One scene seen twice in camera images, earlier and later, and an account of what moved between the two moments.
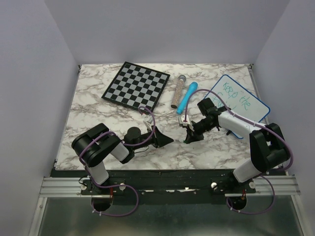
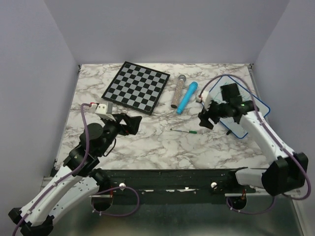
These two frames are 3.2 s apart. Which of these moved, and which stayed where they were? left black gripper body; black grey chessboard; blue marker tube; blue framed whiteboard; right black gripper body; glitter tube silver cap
Moved: left black gripper body; right black gripper body
Stayed: glitter tube silver cap; black grey chessboard; blue marker tube; blue framed whiteboard
